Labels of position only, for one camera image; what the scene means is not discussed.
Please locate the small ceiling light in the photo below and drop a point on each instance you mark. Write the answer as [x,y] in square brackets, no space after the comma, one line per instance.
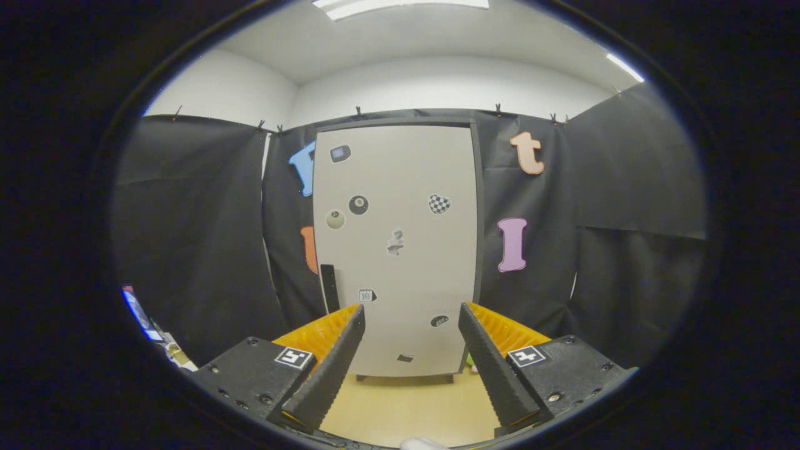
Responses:
[624,66]

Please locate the black frame shoe cabinet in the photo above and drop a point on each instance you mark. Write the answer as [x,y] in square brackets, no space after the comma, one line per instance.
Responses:
[481,250]

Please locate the pink and green plush toy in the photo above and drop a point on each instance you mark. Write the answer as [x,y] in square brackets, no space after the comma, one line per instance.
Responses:
[470,360]

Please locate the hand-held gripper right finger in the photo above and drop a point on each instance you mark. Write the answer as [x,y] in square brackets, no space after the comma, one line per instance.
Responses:
[494,375]

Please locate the black backdrop cloth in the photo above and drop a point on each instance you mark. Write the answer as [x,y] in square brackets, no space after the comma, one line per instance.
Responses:
[187,250]

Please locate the grey shoe cabinet door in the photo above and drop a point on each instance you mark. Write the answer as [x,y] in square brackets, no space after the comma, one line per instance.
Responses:
[406,281]

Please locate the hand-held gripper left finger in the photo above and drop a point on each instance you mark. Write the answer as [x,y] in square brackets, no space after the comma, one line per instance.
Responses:
[325,375]

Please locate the blue packaged item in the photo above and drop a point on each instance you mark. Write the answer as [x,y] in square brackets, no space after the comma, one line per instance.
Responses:
[137,312]

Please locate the long ceiling light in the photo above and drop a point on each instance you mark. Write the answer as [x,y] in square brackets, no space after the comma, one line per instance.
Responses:
[400,6]

